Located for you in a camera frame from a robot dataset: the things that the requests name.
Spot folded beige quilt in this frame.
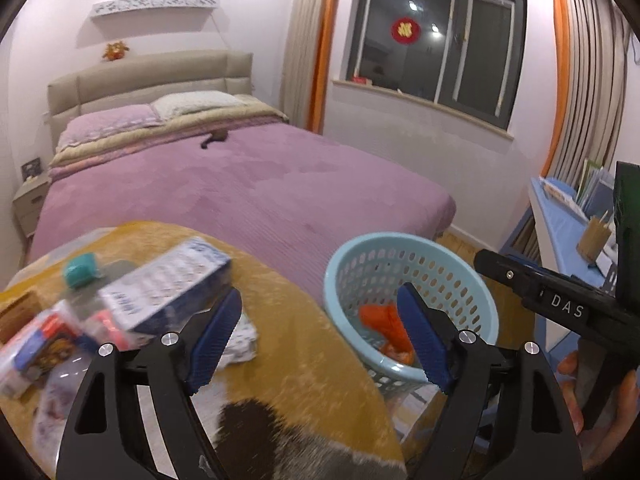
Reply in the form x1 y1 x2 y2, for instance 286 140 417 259
49 94 288 180

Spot pink tissue pack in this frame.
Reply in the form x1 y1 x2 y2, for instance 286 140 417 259
81 310 152 351

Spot white patterned wrapper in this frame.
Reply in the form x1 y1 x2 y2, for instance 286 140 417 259
216 312 258 370

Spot purple pillow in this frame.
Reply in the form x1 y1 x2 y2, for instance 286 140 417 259
56 104 163 153

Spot red round window decoration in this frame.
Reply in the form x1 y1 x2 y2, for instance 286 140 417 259
390 18 421 46

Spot dark object on bed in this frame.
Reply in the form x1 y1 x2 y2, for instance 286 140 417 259
201 129 229 150

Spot grey bedside nightstand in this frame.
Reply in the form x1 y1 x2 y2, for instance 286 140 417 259
12 174 51 238

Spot dark framed window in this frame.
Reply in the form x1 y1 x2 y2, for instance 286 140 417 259
346 0 526 130

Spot wooden pen holder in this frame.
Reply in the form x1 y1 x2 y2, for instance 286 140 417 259
576 217 611 264

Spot beige orange right curtain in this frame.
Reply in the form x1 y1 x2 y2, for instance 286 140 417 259
541 0 631 185

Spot white patterned pillow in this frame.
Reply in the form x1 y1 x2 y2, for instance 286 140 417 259
152 90 244 120

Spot beige padded headboard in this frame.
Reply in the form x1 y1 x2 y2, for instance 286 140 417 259
47 50 253 145

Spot light blue plastic laundry basket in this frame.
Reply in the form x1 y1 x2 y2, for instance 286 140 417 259
323 232 499 398

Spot dark blue milk carton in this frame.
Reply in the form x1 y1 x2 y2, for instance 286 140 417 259
99 237 232 336

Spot orange plush toy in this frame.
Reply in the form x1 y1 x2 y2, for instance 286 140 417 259
102 40 130 62

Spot bed with purple cover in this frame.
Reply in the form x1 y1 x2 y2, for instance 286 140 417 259
30 122 457 299

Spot beige orange curtain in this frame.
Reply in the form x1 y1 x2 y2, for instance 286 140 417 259
541 0 631 185
280 0 337 133

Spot person's right hand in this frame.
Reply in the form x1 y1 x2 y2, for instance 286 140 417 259
558 351 639 472

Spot beige orange left curtain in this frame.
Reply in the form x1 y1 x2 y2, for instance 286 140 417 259
280 0 337 133

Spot white decorative wall shelf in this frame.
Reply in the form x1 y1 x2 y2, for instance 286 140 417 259
90 0 220 18

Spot books on desk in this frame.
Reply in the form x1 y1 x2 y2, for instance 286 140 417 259
539 159 614 223

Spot small picture frame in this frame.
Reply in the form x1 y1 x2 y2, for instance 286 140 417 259
21 157 42 182

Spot red blue tiger card box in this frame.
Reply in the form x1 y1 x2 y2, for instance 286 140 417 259
1 309 82 399

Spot orange snack bag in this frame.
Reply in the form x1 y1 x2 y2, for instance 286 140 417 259
359 304 416 366

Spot teal tissue pack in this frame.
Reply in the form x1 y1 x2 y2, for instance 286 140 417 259
63 252 101 289

